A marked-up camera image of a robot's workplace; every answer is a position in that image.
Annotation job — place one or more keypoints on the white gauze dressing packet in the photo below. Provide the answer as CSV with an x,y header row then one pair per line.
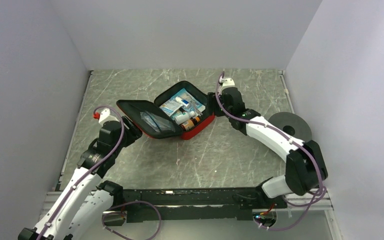
x,y
170,107

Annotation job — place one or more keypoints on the red medicine kit case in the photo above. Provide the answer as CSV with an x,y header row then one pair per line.
x,y
180,111

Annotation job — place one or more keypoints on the alcohol wipes clear bag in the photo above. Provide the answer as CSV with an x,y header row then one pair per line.
x,y
158,123

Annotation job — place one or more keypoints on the blue cotton swab packet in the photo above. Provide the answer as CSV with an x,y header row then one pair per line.
x,y
194,103

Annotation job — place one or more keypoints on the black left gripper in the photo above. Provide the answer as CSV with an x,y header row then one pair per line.
x,y
133,132

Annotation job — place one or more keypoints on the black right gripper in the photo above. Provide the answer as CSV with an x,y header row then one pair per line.
x,y
211,101

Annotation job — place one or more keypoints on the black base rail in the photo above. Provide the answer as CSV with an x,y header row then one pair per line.
x,y
239,203

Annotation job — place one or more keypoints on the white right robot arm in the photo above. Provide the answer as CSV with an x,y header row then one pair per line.
x,y
305,167

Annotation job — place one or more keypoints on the grey filament spool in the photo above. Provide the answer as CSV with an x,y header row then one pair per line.
x,y
292,125

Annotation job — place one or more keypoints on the white bottle green label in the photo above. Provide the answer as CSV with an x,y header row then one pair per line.
x,y
184,116

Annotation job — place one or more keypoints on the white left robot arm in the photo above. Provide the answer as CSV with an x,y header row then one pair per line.
x,y
85,197

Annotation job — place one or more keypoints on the brown bottle orange cap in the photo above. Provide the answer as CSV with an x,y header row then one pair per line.
x,y
190,123

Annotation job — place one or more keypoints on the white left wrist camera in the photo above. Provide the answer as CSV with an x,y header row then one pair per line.
x,y
104,116

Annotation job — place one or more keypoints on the white bandage roll blue label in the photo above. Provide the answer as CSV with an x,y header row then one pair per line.
x,y
182,101

